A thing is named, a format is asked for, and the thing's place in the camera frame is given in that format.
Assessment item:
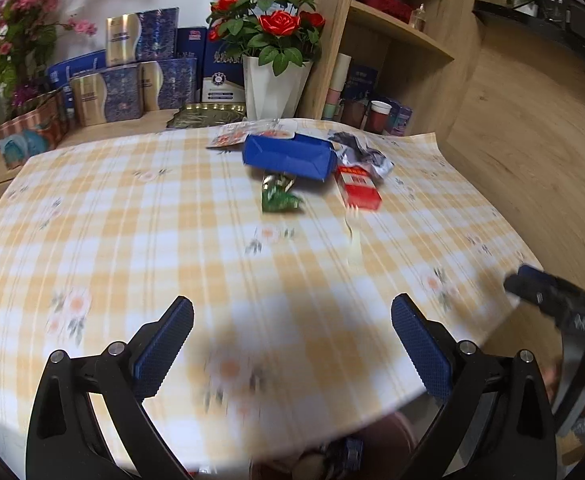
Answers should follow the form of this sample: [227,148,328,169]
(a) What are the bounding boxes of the flat blue box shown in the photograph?
[47,50,108,92]

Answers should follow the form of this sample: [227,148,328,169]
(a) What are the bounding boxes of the green foil wrapper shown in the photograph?
[261,171,304,212]

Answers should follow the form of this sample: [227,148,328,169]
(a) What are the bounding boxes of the red rose plant white pot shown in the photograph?
[206,0,327,121]

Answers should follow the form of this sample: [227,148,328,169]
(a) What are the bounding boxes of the silver foil packet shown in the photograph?
[328,131,395,181]

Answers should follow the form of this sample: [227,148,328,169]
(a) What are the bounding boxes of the pink artificial flower branch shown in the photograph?
[0,0,98,126]

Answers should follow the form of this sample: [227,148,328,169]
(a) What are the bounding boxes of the clear plastic wrapper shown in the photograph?
[206,119,297,150]

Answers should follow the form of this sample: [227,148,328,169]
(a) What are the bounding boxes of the striped gift box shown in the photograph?
[0,94,69,169]

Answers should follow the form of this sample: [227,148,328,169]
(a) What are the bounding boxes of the golden metal tray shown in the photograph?
[166,102,247,131]

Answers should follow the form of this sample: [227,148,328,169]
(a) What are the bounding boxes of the brown glass cup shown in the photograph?
[341,99,368,128]

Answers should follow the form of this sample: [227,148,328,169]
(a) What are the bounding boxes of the purple blue small box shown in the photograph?
[385,100,413,137]

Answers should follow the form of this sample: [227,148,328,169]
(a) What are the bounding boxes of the wooden shelf cabinet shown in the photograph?
[297,0,479,137]

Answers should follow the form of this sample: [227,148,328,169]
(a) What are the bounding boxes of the red cigarette box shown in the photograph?
[333,164,383,211]

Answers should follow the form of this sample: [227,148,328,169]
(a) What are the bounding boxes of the blue gold gift box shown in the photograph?
[140,58,198,111]
[70,67,140,126]
[106,8,179,67]

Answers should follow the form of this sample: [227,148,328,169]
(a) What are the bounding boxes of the blue box white label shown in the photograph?
[201,35,246,103]

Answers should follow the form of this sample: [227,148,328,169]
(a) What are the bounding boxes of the stack of pastel cups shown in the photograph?
[325,53,351,121]

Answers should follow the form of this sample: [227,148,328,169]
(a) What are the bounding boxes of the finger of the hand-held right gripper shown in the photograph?
[503,265,585,334]

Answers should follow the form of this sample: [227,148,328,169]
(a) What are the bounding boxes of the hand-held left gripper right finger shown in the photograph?
[391,293,558,480]

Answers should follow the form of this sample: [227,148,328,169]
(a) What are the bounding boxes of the black counter ledge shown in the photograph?
[473,0,585,76]

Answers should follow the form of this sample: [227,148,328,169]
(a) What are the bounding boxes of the yellow checked floral tablecloth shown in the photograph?
[0,119,545,466]

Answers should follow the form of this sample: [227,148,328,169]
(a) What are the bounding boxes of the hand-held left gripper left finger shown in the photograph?
[25,296,196,480]

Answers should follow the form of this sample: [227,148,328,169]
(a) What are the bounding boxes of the long blue carton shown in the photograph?
[242,132,338,184]

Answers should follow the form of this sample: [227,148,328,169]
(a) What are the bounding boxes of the red cup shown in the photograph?
[365,110,389,135]

